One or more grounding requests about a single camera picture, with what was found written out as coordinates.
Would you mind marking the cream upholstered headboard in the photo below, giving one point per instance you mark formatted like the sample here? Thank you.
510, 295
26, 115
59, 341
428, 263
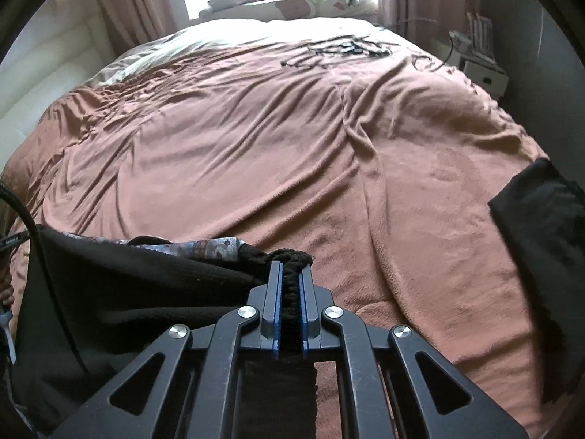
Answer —
31, 83

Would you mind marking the black pants with patterned lining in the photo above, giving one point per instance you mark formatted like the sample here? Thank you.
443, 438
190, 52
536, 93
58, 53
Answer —
92, 304

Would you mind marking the person's left hand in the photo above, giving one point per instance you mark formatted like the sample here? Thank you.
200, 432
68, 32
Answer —
6, 293

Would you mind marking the black garment at bed edge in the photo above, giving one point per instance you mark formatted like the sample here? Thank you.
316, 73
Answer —
540, 216

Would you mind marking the beige plush toy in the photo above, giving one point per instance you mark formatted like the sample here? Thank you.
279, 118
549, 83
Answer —
213, 6

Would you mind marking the cream bed sheet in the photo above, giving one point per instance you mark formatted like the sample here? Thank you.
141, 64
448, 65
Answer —
231, 32

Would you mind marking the brown bed blanket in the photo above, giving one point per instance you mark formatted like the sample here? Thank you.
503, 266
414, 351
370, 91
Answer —
382, 172

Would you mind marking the bear print windowsill cushion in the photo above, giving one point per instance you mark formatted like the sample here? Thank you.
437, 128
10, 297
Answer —
269, 10

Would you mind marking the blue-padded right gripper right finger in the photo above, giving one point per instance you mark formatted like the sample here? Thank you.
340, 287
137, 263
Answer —
392, 383

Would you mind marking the left pink curtain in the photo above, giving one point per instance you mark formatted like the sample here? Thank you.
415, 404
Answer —
131, 23

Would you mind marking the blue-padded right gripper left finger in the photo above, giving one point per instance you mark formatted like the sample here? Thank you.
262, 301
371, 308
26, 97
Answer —
185, 384

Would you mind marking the white bedside cabinet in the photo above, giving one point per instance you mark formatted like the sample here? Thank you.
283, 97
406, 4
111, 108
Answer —
492, 78

